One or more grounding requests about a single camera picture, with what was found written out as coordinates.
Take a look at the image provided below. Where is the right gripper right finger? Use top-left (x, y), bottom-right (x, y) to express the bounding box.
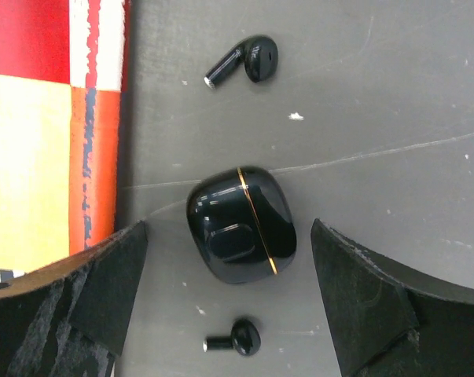
top-left (310, 220), bottom-right (474, 376)

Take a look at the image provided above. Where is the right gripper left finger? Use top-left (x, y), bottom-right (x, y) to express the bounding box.
top-left (0, 221), bottom-right (148, 376)

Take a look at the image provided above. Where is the black earbud one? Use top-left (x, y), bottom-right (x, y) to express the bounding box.
top-left (204, 35), bottom-right (278, 89)
top-left (203, 318), bottom-right (262, 357)

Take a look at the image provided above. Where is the black earbud charging case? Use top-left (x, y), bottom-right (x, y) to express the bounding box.
top-left (186, 166), bottom-right (297, 284)

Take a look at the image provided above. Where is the colourful patchwork placemat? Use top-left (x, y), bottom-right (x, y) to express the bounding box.
top-left (0, 1), bottom-right (131, 283)

